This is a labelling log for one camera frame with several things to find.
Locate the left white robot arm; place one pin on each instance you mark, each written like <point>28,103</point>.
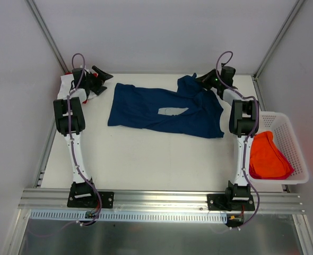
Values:
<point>70,123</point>

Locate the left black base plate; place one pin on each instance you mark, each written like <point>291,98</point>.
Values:
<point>90,200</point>

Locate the left aluminium frame post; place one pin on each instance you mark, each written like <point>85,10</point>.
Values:
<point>46,33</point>

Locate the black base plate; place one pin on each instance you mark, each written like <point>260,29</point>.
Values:
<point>90,200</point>
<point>220,202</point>

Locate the blue printed t shirt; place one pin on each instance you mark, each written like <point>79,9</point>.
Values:
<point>190,110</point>

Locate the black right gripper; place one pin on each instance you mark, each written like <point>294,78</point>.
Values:
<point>209,80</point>

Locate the orange t shirt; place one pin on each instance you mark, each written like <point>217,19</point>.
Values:
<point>263,141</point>

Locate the folded white t shirt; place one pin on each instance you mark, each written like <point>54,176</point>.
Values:
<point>66,86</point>

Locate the aluminium frame post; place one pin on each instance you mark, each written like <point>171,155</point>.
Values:
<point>279,36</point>
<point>46,33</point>

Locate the right aluminium frame post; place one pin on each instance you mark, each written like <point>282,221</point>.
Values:
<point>279,36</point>

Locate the folded red t shirt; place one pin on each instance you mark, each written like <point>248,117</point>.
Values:
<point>74,88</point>

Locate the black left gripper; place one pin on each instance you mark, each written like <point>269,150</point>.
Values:
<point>94,80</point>

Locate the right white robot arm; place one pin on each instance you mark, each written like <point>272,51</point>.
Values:
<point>243,124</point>

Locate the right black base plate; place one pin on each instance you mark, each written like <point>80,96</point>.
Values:
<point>220,202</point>

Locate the white slotted cable duct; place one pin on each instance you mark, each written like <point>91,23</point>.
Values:
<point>130,216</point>

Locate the white plastic basket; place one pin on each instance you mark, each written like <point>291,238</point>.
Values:
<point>286,142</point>

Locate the aluminium mounting rail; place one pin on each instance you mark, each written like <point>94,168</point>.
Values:
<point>161,201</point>

